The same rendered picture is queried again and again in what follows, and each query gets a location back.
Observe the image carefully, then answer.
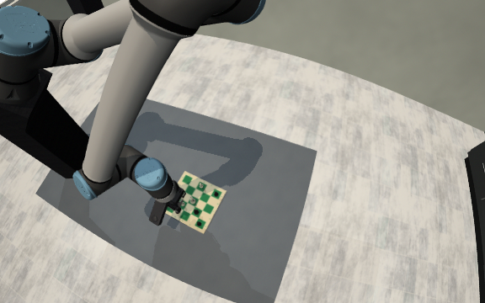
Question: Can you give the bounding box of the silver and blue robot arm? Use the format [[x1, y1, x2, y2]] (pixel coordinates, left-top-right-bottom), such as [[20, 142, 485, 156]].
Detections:
[[0, 0, 266, 226]]

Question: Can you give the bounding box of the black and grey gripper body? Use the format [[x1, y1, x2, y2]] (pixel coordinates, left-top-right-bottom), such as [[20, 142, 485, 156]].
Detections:
[[168, 181, 186, 210]]

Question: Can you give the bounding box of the green and cream chessboard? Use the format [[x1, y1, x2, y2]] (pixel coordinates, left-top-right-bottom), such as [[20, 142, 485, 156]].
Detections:
[[166, 171, 226, 234]]

